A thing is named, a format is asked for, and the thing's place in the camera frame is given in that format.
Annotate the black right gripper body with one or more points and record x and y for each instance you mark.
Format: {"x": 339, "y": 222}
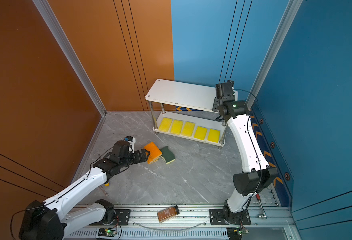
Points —
{"x": 216, "y": 105}

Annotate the aluminium corner post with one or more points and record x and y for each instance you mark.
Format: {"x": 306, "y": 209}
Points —
{"x": 58, "y": 33}
{"x": 279, "y": 36}

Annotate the right green circuit board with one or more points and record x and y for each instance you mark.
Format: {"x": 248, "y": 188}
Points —
{"x": 236, "y": 233}

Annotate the green circuit board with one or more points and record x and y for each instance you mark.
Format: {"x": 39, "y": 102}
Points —
{"x": 107, "y": 233}
{"x": 236, "y": 233}

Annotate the orange scrub sponge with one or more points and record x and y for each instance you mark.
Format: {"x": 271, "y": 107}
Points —
{"x": 154, "y": 150}
{"x": 152, "y": 160}

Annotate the red handled ratchet wrench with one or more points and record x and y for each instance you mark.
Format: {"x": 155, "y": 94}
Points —
{"x": 263, "y": 212}

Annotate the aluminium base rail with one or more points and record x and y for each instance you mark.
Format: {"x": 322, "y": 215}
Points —
{"x": 195, "y": 222}

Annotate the white two-tier metal shelf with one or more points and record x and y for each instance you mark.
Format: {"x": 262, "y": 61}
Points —
{"x": 167, "y": 98}

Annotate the top orange scrub sponge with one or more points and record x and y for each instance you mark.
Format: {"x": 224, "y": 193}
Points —
{"x": 154, "y": 150}

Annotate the aluminium corner post right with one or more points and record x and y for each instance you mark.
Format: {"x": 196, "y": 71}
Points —
{"x": 279, "y": 36}

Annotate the yellow foam sponge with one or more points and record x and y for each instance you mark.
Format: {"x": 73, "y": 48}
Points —
{"x": 214, "y": 136}
{"x": 200, "y": 133}

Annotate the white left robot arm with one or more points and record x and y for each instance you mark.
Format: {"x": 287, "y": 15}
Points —
{"x": 52, "y": 219}

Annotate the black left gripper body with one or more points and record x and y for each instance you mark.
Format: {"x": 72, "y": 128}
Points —
{"x": 132, "y": 159}

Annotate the left green circuit board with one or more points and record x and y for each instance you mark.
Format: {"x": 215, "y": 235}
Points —
{"x": 107, "y": 233}

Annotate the large yellow coarse sponge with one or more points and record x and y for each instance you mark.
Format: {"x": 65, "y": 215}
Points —
{"x": 188, "y": 129}

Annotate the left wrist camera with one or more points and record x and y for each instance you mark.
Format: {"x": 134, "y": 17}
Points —
{"x": 131, "y": 141}

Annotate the middle orange scrub sponge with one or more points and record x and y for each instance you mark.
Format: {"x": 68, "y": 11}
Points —
{"x": 152, "y": 160}

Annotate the aluminium corner post left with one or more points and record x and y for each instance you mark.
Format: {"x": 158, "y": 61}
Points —
{"x": 58, "y": 33}

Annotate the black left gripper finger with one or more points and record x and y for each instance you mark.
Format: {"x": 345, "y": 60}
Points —
{"x": 142, "y": 152}
{"x": 143, "y": 158}

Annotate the brown spice jar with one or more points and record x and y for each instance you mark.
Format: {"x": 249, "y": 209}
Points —
{"x": 168, "y": 213}

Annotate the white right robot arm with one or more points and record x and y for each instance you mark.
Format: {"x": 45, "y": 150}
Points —
{"x": 256, "y": 173}

